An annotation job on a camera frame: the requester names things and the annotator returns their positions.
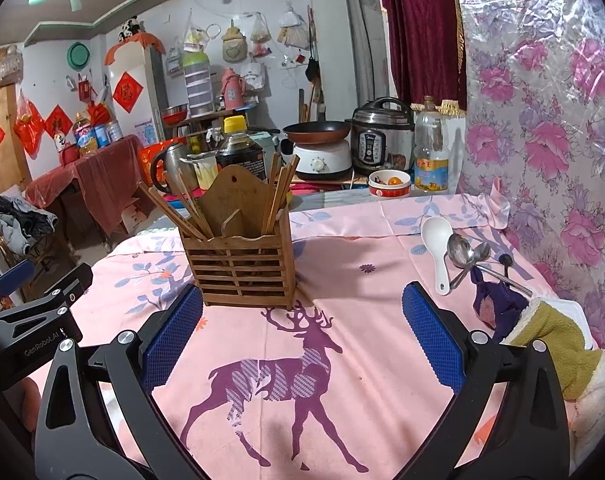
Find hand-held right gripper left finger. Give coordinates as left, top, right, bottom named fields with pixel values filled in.
left=35, top=282, right=206, bottom=480

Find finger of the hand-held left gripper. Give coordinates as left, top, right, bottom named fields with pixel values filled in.
left=0, top=262, right=94, bottom=335
left=0, top=259, right=36, bottom=312

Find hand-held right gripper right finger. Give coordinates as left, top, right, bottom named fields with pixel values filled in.
left=401, top=281, right=570, bottom=480

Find wooden chopstick holder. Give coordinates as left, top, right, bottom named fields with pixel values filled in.
left=178, top=164, right=297, bottom=311

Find group of wooden chopsticks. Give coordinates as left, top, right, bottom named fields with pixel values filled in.
left=137, top=152, right=302, bottom=241

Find person's left hand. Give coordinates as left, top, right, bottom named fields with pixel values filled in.
left=10, top=377, right=39, bottom=433

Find wooden chair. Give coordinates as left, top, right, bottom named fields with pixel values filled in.
left=0, top=230, right=80, bottom=306

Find pile of clothes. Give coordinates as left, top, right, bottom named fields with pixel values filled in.
left=0, top=192, right=59, bottom=256

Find purple cloth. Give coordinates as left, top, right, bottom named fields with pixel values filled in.
left=471, top=266, right=530, bottom=343

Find pink deer print bedsheet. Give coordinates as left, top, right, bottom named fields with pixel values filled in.
left=67, top=192, right=605, bottom=480

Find steel ladle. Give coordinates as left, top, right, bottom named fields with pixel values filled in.
left=447, top=233, right=474, bottom=288

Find steel spoon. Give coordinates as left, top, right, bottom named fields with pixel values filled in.
left=452, top=241, right=491, bottom=286

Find white plastic rice spoon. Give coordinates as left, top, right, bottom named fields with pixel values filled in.
left=421, top=217, right=454, bottom=296

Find brown wooden door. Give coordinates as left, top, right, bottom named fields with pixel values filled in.
left=0, top=80, right=33, bottom=196

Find small dark metal spoon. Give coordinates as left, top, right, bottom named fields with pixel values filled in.
left=477, top=253, right=534, bottom=297

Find olive and white fleece cloth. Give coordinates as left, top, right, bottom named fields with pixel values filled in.
left=499, top=297, right=605, bottom=466

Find cardboard box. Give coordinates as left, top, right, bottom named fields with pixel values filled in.
left=120, top=202, right=146, bottom=233

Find red cloth covered table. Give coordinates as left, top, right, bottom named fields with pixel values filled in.
left=25, top=135, right=148, bottom=248

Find white bowl red rim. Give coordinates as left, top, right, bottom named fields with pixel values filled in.
left=368, top=169, right=412, bottom=200

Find large yellow cooking oil bottle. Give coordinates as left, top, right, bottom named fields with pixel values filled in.
left=72, top=112, right=99, bottom=156

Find small red diamond paper decoration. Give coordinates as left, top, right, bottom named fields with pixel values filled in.
left=43, top=105, right=74, bottom=140

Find clear oil bottle yellow label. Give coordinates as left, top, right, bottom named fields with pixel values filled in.
left=413, top=96, right=450, bottom=193

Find steel electric kettle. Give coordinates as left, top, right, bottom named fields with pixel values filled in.
left=151, top=142, right=198, bottom=193

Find orange red gift bag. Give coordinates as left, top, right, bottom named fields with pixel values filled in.
left=138, top=137, right=183, bottom=176

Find dark sauce bottle yellow cap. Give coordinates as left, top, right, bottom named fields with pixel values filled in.
left=215, top=115, right=267, bottom=171

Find silver electric pressure cooker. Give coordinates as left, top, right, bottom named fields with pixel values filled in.
left=349, top=97, right=415, bottom=173

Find woven handbag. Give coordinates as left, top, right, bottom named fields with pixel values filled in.
left=0, top=45, right=24, bottom=86

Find pale green rice cooker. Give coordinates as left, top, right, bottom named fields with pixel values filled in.
left=247, top=130, right=283, bottom=161

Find red basin with steel bowl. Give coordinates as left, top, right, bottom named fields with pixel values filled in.
left=161, top=104, right=189, bottom=126

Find green plastic basin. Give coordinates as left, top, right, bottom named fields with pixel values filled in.
left=66, top=42, right=90, bottom=70

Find copper frying pan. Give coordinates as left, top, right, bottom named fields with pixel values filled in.
left=282, top=121, right=352, bottom=145

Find white refrigerator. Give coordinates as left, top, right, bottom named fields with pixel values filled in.
left=105, top=42, right=169, bottom=146

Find tiered container green lid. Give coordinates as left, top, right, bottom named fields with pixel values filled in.
left=182, top=50, right=214, bottom=118

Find pink thermos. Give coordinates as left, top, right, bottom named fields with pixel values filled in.
left=220, top=67, right=248, bottom=111

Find orange cloth cover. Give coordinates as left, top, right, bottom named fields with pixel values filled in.
left=105, top=31, right=166, bottom=66

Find white tote bag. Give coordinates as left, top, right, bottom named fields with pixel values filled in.
left=241, top=62, right=267, bottom=92

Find hanging plastic bag yellow contents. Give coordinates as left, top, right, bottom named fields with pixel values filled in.
left=182, top=10, right=209, bottom=53

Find beige jar-shaped hanging pouch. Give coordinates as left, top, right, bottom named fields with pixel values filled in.
left=221, top=20, right=248, bottom=63

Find hanging plastic bag red contents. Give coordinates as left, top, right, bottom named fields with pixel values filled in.
left=250, top=12, right=273, bottom=58

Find dark red curtain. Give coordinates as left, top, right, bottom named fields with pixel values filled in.
left=379, top=0, right=468, bottom=113

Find hanging white plastic bag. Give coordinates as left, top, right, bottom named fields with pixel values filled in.
left=277, top=5, right=313, bottom=51

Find floral plastic wall sheet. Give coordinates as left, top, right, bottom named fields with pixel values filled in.
left=452, top=0, right=605, bottom=361

